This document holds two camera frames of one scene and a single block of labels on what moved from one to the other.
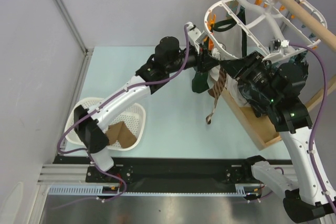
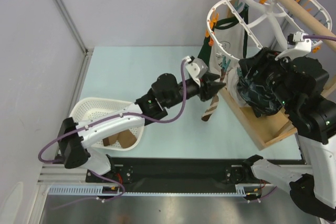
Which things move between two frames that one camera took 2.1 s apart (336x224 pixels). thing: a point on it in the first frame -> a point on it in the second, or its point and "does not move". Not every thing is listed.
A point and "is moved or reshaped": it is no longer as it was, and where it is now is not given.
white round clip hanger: x=254 y=25 is moved or reshaped
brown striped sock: x=214 y=92 is moved or reshaped
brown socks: x=119 y=131 does not move
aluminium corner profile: x=63 y=10 does not move
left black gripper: x=205 y=61 -> x=210 y=88
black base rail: x=170 y=171 does not move
